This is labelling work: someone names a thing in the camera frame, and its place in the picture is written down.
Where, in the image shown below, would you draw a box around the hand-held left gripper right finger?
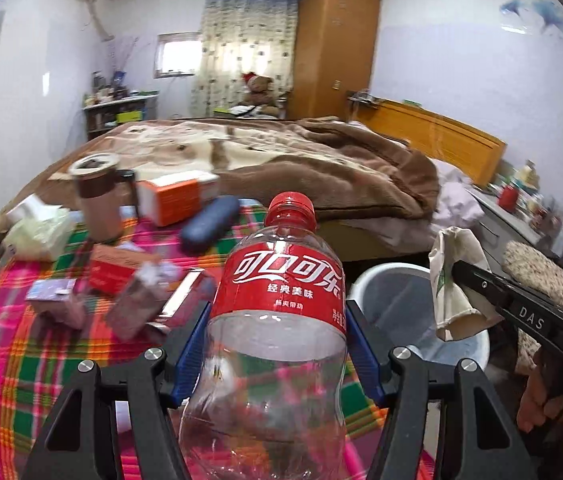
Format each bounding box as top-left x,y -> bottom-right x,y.
344,300 -> 537,480

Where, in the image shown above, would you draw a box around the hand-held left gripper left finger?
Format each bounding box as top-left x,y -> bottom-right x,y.
22,302 -> 212,480

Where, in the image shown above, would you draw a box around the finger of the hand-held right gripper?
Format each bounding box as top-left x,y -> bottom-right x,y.
452,259 -> 517,319

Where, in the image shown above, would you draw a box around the white plastic trash bin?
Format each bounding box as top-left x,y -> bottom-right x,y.
346,261 -> 491,378

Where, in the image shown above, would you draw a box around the clear cola bottle red label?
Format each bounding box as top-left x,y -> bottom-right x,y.
176,191 -> 349,480

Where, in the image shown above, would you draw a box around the maroon carton lavender top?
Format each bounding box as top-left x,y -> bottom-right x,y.
26,279 -> 87,330

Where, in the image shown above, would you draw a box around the person's right hand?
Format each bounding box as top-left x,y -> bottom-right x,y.
516,360 -> 563,436

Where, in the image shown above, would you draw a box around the woven cushion stool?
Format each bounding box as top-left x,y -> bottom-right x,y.
504,240 -> 563,376

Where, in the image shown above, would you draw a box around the flat maroon box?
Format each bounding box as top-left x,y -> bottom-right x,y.
149,269 -> 217,333

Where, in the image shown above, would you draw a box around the grey nightstand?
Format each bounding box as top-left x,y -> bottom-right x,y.
466,185 -> 562,261

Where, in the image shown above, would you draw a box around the pink bed sheet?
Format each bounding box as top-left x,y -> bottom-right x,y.
429,157 -> 485,233

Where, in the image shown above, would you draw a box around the group of toiletries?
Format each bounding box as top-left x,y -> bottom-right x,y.
491,160 -> 563,231

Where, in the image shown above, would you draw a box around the red cardboard box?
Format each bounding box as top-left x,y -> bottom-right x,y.
88,244 -> 160,295

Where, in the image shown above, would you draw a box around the blue glasses case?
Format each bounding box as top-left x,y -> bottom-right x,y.
180,195 -> 240,253

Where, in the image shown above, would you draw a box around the pink green plaid cloth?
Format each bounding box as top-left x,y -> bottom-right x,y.
0,197 -> 437,480

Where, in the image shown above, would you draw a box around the orange and white box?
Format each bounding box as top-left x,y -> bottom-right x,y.
136,171 -> 220,227

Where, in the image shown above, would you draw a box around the brown travel mug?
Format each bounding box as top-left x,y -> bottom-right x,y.
69,152 -> 138,241

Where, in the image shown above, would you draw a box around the pale green plastic bag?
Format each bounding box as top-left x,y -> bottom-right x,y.
2,205 -> 77,262

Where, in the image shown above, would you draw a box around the brown plush blanket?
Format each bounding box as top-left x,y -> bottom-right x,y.
16,117 -> 442,221

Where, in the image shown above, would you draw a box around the white tissue pack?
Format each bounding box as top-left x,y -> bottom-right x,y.
0,194 -> 57,231

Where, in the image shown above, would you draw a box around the white shelf unit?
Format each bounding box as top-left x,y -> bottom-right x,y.
82,92 -> 160,141

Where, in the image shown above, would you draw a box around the brown teddy bear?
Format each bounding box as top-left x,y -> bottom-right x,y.
239,72 -> 282,117

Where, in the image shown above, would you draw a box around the wooden wardrobe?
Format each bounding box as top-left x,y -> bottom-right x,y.
289,0 -> 381,121

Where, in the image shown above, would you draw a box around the group of bottles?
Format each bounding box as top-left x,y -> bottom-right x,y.
84,70 -> 132,106

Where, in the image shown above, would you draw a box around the small window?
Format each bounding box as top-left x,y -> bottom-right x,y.
154,32 -> 202,79

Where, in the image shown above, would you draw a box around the decorative dried branches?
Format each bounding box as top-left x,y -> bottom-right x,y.
106,35 -> 140,91

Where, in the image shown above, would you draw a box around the patterned curtain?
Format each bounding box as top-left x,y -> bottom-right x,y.
190,0 -> 303,121

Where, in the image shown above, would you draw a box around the wooden bed frame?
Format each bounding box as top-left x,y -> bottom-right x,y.
319,99 -> 507,263

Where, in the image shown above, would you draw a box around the dolphin wall sticker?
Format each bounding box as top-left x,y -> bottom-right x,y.
500,0 -> 563,36

